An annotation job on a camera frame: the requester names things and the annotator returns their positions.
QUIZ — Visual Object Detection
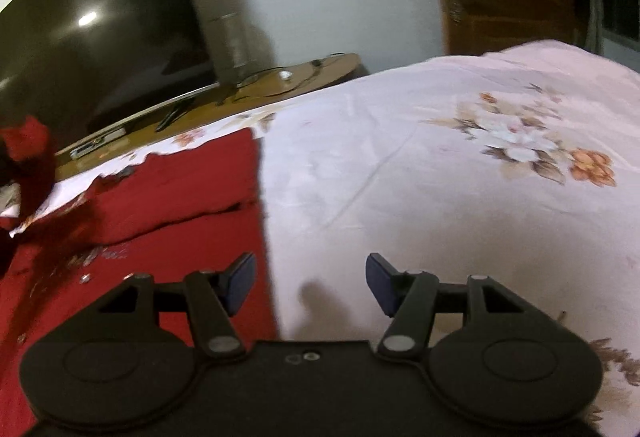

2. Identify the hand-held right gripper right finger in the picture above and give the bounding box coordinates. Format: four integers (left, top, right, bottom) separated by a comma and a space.
366, 253, 531, 363

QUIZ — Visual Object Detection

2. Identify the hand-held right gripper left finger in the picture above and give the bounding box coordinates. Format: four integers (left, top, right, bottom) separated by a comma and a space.
95, 253, 257, 360

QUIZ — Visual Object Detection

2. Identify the red garment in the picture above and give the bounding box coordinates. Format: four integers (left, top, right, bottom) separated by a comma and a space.
0, 114, 278, 437

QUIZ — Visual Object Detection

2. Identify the floral white bedsheet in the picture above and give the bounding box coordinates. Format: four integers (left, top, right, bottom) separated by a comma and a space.
0, 39, 640, 437

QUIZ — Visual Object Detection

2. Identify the wooden television stand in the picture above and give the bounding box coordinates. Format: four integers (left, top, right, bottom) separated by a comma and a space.
52, 53, 362, 182

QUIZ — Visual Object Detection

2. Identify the silver set-top box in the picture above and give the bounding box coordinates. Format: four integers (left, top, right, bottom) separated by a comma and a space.
70, 127, 128, 160

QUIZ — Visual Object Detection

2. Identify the black television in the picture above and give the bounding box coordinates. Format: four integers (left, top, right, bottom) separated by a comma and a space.
0, 0, 211, 152

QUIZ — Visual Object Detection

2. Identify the grey hanging cloth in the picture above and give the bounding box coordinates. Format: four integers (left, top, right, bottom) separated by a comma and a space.
584, 0, 607, 54

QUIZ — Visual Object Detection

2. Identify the black cable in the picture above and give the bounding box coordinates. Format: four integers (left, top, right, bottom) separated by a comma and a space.
215, 52, 351, 105

